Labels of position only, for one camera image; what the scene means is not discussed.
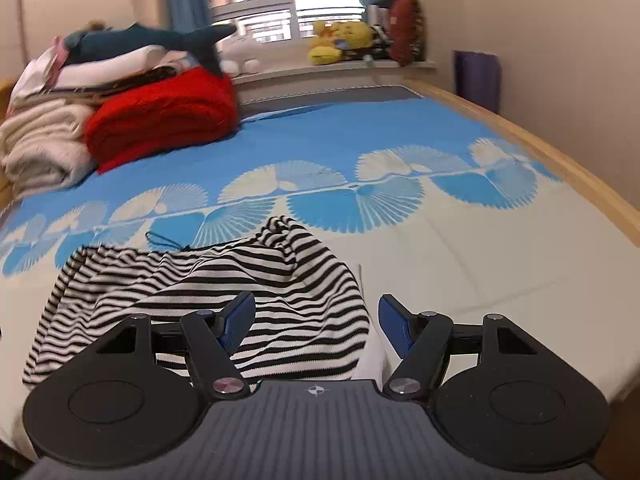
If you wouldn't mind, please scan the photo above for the blue white patterned bed sheet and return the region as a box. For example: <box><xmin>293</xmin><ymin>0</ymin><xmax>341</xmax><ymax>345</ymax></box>
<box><xmin>0</xmin><ymin>96</ymin><xmax>640</xmax><ymax>466</ymax></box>

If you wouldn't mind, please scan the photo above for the black thread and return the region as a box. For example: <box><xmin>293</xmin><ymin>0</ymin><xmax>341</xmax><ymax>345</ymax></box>
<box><xmin>145</xmin><ymin>230</ymin><xmax>193</xmax><ymax>252</ymax></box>

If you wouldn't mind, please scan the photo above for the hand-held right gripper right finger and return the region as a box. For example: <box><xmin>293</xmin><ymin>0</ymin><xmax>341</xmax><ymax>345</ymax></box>
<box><xmin>378</xmin><ymin>295</ymin><xmax>543</xmax><ymax>400</ymax></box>

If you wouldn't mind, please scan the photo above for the red folded blanket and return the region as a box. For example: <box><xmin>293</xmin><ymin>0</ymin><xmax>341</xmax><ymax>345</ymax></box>
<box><xmin>84</xmin><ymin>66</ymin><xmax>240</xmax><ymax>175</ymax></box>

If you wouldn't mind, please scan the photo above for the red patterned cushion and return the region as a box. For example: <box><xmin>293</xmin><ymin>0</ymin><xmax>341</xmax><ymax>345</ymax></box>
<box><xmin>389</xmin><ymin>0</ymin><xmax>426</xmax><ymax>67</ymax></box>

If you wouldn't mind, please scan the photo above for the cream folded blanket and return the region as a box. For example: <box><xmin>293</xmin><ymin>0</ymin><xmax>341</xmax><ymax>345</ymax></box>
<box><xmin>0</xmin><ymin>97</ymin><xmax>98</xmax><ymax>190</ymax></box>

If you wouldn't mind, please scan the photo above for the black white striped shirt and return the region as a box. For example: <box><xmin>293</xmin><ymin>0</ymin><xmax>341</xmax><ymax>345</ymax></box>
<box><xmin>22</xmin><ymin>215</ymin><xmax>388</xmax><ymax>391</ymax></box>

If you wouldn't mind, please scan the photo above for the blue shark plush toy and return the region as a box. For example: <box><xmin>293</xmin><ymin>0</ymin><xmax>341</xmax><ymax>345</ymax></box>
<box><xmin>65</xmin><ymin>22</ymin><xmax>238</xmax><ymax>78</ymax></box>

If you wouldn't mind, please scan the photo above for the yellow plush toy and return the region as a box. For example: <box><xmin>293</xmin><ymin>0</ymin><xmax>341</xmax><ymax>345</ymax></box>
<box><xmin>306</xmin><ymin>19</ymin><xmax>376</xmax><ymax>66</ymax></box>

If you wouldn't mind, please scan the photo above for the white plush toy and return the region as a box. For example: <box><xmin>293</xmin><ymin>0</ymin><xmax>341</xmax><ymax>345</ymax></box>
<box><xmin>217</xmin><ymin>35</ymin><xmax>262</xmax><ymax>76</ymax></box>

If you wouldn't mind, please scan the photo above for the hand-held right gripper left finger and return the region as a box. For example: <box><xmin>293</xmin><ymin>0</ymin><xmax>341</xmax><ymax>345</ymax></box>
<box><xmin>92</xmin><ymin>291</ymin><xmax>257</xmax><ymax>401</ymax></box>

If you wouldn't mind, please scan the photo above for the purple rolled mat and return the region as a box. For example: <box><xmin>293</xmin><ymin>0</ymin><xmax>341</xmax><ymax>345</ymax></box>
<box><xmin>453</xmin><ymin>50</ymin><xmax>502</xmax><ymax>113</ymax></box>

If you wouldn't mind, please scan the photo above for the stack of folded clothes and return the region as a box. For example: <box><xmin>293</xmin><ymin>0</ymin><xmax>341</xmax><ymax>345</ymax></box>
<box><xmin>10</xmin><ymin>35</ymin><xmax>201</xmax><ymax>106</ymax></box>

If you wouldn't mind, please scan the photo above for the grey mattress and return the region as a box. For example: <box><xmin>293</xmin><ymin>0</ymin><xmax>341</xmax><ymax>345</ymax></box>
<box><xmin>237</xmin><ymin>84</ymin><xmax>432</xmax><ymax>118</ymax></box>

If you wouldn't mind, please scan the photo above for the wooden bed frame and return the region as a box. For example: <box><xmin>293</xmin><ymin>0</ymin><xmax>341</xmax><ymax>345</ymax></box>
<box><xmin>400</xmin><ymin>79</ymin><xmax>640</xmax><ymax>261</ymax></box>

